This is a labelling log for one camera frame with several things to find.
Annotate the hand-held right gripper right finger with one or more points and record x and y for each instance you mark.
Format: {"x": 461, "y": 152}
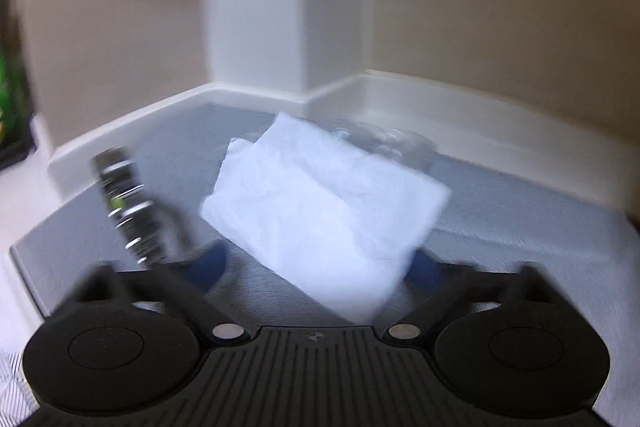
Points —
{"x": 430, "y": 274}

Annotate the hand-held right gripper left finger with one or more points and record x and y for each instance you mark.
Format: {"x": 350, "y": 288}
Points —
{"x": 212, "y": 264}

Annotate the white paper towel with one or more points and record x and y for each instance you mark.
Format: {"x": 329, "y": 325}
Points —
{"x": 325, "y": 207}

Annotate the clear plastic wrapper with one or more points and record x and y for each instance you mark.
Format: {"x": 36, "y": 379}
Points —
{"x": 395, "y": 142}

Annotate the white printed cloth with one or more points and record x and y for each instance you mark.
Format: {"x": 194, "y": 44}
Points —
{"x": 12, "y": 382}

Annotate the yellow green snack packet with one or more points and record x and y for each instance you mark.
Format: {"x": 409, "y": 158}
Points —
{"x": 10, "y": 97}

